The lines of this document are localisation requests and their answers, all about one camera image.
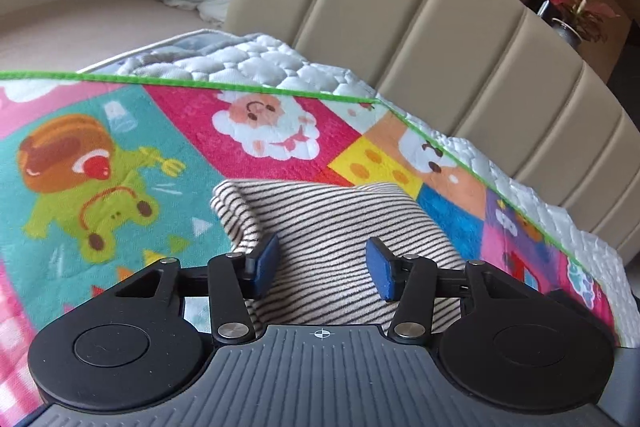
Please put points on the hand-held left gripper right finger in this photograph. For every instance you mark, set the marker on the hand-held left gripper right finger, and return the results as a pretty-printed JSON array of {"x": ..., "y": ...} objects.
[{"x": 382, "y": 269}]

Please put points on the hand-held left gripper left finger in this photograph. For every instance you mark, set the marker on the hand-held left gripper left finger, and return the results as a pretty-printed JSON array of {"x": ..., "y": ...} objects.
[{"x": 262, "y": 264}]

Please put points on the beige striped clothes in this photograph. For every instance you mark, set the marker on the beige striped clothes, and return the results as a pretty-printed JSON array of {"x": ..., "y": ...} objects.
[{"x": 325, "y": 217}]

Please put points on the colourful cartoon printed blanket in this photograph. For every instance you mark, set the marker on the colourful cartoon printed blanket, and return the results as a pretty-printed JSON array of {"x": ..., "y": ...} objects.
[{"x": 150, "y": 132}]

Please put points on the white quilted mattress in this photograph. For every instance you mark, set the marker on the white quilted mattress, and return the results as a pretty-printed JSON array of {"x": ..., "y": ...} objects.
[{"x": 250, "y": 57}]

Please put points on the beige padded headboard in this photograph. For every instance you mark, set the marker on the beige padded headboard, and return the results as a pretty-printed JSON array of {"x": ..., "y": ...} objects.
[{"x": 400, "y": 7}]

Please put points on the beige bay window seat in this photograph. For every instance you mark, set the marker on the beige bay window seat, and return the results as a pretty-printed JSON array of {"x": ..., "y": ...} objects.
[{"x": 75, "y": 32}]

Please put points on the red-leaf plant in dark pot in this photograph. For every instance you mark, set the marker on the red-leaf plant in dark pot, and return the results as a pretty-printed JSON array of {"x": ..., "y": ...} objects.
[{"x": 567, "y": 29}]

